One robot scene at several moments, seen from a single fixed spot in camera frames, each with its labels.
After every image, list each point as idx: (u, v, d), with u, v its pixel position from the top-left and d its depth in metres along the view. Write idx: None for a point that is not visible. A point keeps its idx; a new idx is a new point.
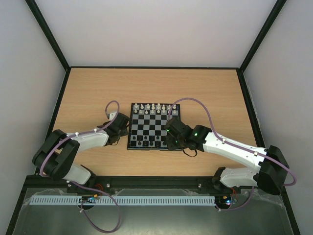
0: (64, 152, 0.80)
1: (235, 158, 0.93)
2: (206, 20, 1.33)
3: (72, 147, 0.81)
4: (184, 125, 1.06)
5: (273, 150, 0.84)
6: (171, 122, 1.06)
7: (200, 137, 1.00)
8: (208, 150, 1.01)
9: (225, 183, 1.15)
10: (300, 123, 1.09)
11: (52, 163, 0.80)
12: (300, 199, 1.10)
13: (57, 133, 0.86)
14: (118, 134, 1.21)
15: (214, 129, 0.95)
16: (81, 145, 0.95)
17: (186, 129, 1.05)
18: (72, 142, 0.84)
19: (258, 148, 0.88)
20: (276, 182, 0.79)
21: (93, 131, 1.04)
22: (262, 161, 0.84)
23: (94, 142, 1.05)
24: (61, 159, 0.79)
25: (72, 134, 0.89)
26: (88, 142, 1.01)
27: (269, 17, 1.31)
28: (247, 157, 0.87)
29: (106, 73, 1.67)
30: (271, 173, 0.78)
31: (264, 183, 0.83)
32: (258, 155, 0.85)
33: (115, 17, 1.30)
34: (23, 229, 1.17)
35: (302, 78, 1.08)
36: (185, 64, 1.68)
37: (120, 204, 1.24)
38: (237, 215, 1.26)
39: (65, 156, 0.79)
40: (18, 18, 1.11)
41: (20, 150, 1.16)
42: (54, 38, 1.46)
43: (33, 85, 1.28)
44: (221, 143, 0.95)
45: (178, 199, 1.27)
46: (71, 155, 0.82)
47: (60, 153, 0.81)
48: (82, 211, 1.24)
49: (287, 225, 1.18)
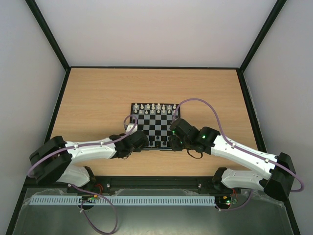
0: (55, 163, 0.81)
1: (244, 164, 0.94)
2: (206, 20, 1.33)
3: (63, 161, 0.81)
4: (190, 126, 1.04)
5: (284, 159, 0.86)
6: (177, 122, 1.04)
7: (208, 140, 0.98)
8: (215, 154, 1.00)
9: (225, 184, 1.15)
10: (299, 123, 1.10)
11: (42, 168, 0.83)
12: (298, 199, 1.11)
13: (58, 141, 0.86)
14: (129, 151, 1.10)
15: (223, 133, 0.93)
16: (78, 157, 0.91)
17: (193, 131, 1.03)
18: (65, 156, 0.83)
19: (269, 155, 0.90)
20: (284, 190, 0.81)
21: (99, 144, 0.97)
22: (273, 168, 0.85)
23: (98, 154, 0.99)
24: (49, 170, 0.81)
25: (71, 146, 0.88)
26: (91, 154, 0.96)
27: (269, 17, 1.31)
28: (257, 164, 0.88)
29: (106, 73, 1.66)
30: (281, 180, 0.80)
31: (273, 190, 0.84)
32: (269, 162, 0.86)
33: (115, 17, 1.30)
34: (23, 229, 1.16)
35: (302, 78, 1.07)
36: (185, 64, 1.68)
37: (118, 204, 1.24)
38: (237, 215, 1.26)
39: (54, 167, 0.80)
40: (17, 17, 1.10)
41: (19, 150, 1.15)
42: (54, 38, 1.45)
43: (32, 84, 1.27)
44: (231, 147, 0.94)
45: (178, 199, 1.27)
46: (60, 168, 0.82)
47: (52, 163, 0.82)
48: (82, 211, 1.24)
49: (287, 225, 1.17)
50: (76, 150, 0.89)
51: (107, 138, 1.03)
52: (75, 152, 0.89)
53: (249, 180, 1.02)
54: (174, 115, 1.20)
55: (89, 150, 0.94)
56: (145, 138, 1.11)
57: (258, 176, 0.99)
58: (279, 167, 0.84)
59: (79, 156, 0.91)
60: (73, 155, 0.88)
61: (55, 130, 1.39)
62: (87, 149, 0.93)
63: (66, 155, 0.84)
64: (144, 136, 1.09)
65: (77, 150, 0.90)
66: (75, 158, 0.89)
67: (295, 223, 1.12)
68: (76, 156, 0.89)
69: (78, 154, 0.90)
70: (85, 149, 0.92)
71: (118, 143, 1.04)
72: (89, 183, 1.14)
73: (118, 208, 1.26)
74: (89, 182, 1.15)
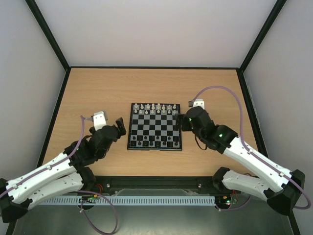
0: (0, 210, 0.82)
1: (256, 172, 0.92)
2: (206, 20, 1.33)
3: (5, 205, 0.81)
4: (210, 120, 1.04)
5: (300, 176, 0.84)
6: (198, 113, 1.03)
7: (224, 138, 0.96)
8: (228, 154, 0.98)
9: (226, 185, 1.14)
10: (299, 124, 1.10)
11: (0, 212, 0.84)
12: (298, 200, 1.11)
13: None
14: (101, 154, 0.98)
15: (243, 137, 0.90)
16: (27, 193, 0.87)
17: (211, 126, 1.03)
18: (6, 200, 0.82)
19: (284, 169, 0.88)
20: (291, 204, 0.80)
21: (47, 169, 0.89)
22: (285, 183, 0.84)
23: (54, 177, 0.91)
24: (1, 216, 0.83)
25: (11, 187, 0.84)
26: (42, 182, 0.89)
27: (269, 18, 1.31)
28: (271, 176, 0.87)
29: (105, 73, 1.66)
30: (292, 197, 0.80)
31: (279, 203, 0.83)
32: (283, 176, 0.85)
33: (114, 18, 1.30)
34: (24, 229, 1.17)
35: (302, 78, 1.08)
36: (185, 64, 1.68)
37: (119, 204, 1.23)
38: (237, 215, 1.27)
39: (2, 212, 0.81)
40: (17, 17, 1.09)
41: (20, 150, 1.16)
42: (54, 38, 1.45)
43: (32, 84, 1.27)
44: (246, 152, 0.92)
45: (178, 199, 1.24)
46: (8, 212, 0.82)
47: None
48: (82, 211, 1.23)
49: (287, 226, 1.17)
50: (17, 190, 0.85)
51: (59, 155, 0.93)
52: (17, 192, 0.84)
53: (253, 187, 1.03)
54: (194, 103, 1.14)
55: (35, 180, 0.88)
56: (110, 137, 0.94)
57: (264, 185, 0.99)
58: (291, 183, 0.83)
59: (26, 192, 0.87)
60: (14, 197, 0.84)
61: (55, 130, 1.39)
62: (32, 182, 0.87)
63: (8, 199, 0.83)
64: (103, 136, 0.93)
65: (19, 188, 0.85)
66: (20, 198, 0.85)
67: (295, 223, 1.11)
68: (20, 195, 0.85)
69: (22, 192, 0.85)
70: (28, 183, 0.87)
71: (80, 152, 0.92)
72: (89, 182, 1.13)
73: (118, 208, 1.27)
74: (89, 182, 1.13)
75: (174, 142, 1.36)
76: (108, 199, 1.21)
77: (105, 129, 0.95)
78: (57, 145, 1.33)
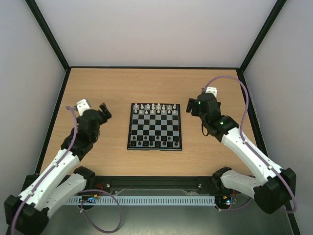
0: (25, 223, 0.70)
1: (248, 163, 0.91)
2: (206, 20, 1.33)
3: (30, 212, 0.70)
4: (218, 107, 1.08)
5: (289, 173, 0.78)
6: (207, 99, 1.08)
7: (224, 127, 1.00)
8: (226, 143, 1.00)
9: (224, 183, 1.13)
10: (299, 124, 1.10)
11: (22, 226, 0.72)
12: (298, 200, 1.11)
13: (11, 201, 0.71)
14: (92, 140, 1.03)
15: (241, 128, 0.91)
16: (45, 196, 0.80)
17: (216, 113, 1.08)
18: (28, 208, 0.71)
19: (275, 165, 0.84)
20: (275, 199, 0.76)
21: (54, 166, 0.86)
22: (272, 176, 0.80)
23: (61, 176, 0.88)
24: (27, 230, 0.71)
25: (27, 197, 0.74)
26: (54, 182, 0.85)
27: (269, 18, 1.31)
28: (259, 167, 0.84)
29: (106, 73, 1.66)
30: (275, 190, 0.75)
31: (263, 196, 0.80)
32: (271, 170, 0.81)
33: (114, 18, 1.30)
34: None
35: (302, 77, 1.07)
36: (186, 64, 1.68)
37: (122, 204, 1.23)
38: (237, 215, 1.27)
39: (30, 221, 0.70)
40: (17, 16, 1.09)
41: (19, 150, 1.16)
42: (54, 38, 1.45)
43: (32, 84, 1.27)
44: (241, 142, 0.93)
45: (178, 199, 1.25)
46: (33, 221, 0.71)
47: (23, 223, 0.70)
48: (81, 211, 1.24)
49: (287, 225, 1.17)
50: (34, 196, 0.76)
51: (59, 152, 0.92)
52: (36, 198, 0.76)
53: (246, 185, 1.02)
54: (205, 89, 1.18)
55: (48, 181, 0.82)
56: (94, 116, 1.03)
57: (257, 184, 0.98)
58: (279, 178, 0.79)
59: (44, 195, 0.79)
60: (36, 202, 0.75)
61: (55, 130, 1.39)
62: (45, 184, 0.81)
63: (30, 207, 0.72)
64: (88, 119, 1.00)
65: (35, 194, 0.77)
66: (41, 202, 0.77)
67: (295, 223, 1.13)
68: (40, 199, 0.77)
69: (41, 195, 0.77)
70: (43, 186, 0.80)
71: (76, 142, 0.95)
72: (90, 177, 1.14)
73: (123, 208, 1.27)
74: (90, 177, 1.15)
75: (174, 142, 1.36)
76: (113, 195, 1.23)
77: (84, 113, 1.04)
78: (57, 145, 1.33)
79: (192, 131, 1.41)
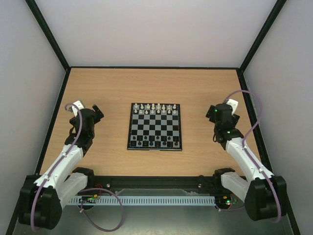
0: (44, 204, 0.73)
1: (242, 167, 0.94)
2: (206, 20, 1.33)
3: (50, 193, 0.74)
4: (231, 120, 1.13)
5: (279, 180, 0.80)
6: (224, 108, 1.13)
7: (229, 135, 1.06)
8: (229, 150, 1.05)
9: (223, 181, 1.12)
10: (300, 124, 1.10)
11: (40, 217, 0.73)
12: (298, 200, 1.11)
13: (27, 186, 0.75)
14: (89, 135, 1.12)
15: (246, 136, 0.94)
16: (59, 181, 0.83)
17: (229, 125, 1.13)
18: (47, 190, 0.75)
19: (267, 171, 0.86)
20: (259, 198, 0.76)
21: (64, 156, 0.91)
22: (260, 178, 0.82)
23: (70, 165, 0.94)
24: (47, 212, 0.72)
25: (43, 181, 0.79)
26: (65, 171, 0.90)
27: (269, 18, 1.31)
28: (251, 169, 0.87)
29: (106, 73, 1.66)
30: (260, 190, 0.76)
31: (249, 196, 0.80)
32: (262, 173, 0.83)
33: (114, 18, 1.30)
34: (23, 229, 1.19)
35: (302, 77, 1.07)
36: (186, 64, 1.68)
37: (124, 204, 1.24)
38: (237, 216, 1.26)
39: (49, 204, 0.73)
40: (17, 16, 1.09)
41: (20, 150, 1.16)
42: (54, 38, 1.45)
43: (32, 84, 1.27)
44: (241, 148, 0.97)
45: (179, 199, 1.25)
46: (54, 202, 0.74)
47: (42, 206, 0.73)
48: (82, 211, 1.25)
49: (287, 225, 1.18)
50: (51, 180, 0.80)
51: (65, 147, 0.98)
52: (53, 181, 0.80)
53: (240, 188, 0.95)
54: (227, 101, 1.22)
55: (61, 168, 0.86)
56: (89, 113, 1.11)
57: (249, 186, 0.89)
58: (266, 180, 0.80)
59: (59, 180, 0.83)
60: (54, 185, 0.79)
61: (55, 130, 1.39)
62: (59, 170, 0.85)
63: (48, 189, 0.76)
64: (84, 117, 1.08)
65: (51, 179, 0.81)
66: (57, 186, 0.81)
67: (295, 223, 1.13)
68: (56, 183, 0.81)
69: (56, 179, 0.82)
70: (57, 172, 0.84)
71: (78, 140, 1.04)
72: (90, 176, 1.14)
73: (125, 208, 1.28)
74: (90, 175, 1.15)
75: (174, 142, 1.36)
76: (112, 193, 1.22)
77: (79, 112, 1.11)
78: (57, 145, 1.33)
79: (192, 131, 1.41)
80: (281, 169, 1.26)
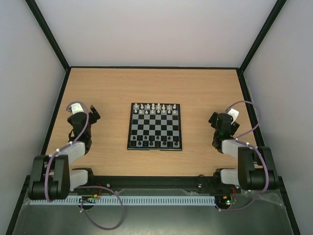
0: (58, 167, 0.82)
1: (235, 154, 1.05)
2: (205, 21, 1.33)
3: (62, 158, 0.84)
4: (230, 129, 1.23)
5: (265, 149, 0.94)
6: (225, 119, 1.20)
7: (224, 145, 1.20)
8: (224, 149, 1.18)
9: (222, 176, 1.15)
10: (300, 124, 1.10)
11: (52, 182, 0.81)
12: (298, 200, 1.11)
13: (41, 156, 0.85)
14: (87, 135, 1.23)
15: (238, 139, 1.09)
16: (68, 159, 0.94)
17: (227, 132, 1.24)
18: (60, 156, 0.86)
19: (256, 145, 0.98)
20: (245, 158, 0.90)
21: (70, 144, 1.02)
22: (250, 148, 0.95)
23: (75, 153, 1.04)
24: (60, 175, 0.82)
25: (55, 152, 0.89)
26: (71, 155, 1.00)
27: (269, 17, 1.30)
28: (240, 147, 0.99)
29: (106, 73, 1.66)
30: (246, 153, 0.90)
31: (239, 164, 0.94)
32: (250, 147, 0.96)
33: (114, 17, 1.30)
34: (23, 229, 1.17)
35: (303, 77, 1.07)
36: (186, 64, 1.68)
37: (125, 204, 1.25)
38: (237, 216, 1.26)
39: (62, 168, 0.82)
40: (17, 17, 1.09)
41: (20, 150, 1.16)
42: (54, 38, 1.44)
43: (32, 84, 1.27)
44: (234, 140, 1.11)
45: (178, 199, 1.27)
46: (66, 168, 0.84)
47: (56, 170, 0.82)
48: (82, 211, 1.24)
49: (287, 225, 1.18)
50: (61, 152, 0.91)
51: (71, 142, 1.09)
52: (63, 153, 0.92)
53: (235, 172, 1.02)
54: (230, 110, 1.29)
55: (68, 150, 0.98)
56: (84, 116, 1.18)
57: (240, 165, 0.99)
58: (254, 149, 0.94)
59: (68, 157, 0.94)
60: None
61: (55, 130, 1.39)
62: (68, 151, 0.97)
63: (61, 155, 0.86)
64: (80, 121, 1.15)
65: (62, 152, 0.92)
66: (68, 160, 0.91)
67: (295, 224, 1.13)
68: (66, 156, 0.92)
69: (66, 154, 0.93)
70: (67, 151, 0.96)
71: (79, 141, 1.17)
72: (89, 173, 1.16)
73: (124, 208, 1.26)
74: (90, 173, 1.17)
75: (174, 142, 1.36)
76: (112, 192, 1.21)
77: (74, 117, 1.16)
78: (57, 145, 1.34)
79: (192, 131, 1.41)
80: (281, 169, 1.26)
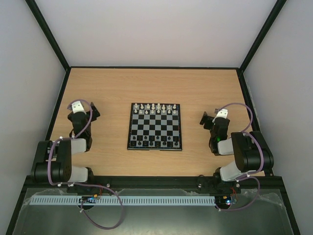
0: (62, 150, 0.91)
1: None
2: (205, 21, 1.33)
3: (66, 143, 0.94)
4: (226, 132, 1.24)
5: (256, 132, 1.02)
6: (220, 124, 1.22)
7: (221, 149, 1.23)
8: (222, 151, 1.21)
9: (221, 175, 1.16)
10: (299, 123, 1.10)
11: (55, 164, 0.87)
12: (298, 199, 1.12)
13: (45, 142, 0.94)
14: (87, 134, 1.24)
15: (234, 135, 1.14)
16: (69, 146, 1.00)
17: (223, 136, 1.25)
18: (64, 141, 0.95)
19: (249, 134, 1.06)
20: (238, 140, 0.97)
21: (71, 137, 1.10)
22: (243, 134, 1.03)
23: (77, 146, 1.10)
24: (63, 157, 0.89)
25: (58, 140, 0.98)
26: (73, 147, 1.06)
27: (270, 16, 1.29)
28: None
29: (106, 73, 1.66)
30: (238, 136, 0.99)
31: (235, 149, 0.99)
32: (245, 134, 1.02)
33: (114, 17, 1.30)
34: (23, 229, 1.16)
35: (303, 77, 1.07)
36: (185, 64, 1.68)
37: (125, 204, 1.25)
38: (238, 216, 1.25)
39: (66, 151, 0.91)
40: (17, 17, 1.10)
41: (20, 150, 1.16)
42: (53, 38, 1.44)
43: (32, 83, 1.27)
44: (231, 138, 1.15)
45: (178, 199, 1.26)
46: (68, 151, 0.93)
47: (60, 152, 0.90)
48: (82, 211, 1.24)
49: (287, 225, 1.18)
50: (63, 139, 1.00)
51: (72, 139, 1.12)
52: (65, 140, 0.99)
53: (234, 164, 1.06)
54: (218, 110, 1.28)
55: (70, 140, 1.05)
56: (84, 116, 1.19)
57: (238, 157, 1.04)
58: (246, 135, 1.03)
59: None
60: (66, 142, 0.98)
61: (55, 130, 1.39)
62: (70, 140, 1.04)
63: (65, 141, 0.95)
64: (80, 123, 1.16)
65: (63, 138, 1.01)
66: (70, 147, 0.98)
67: (295, 224, 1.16)
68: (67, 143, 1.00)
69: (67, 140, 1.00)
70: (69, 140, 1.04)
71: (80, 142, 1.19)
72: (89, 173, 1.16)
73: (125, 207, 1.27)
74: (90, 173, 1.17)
75: (174, 142, 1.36)
76: (112, 192, 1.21)
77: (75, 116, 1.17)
78: None
79: (192, 131, 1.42)
80: (281, 169, 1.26)
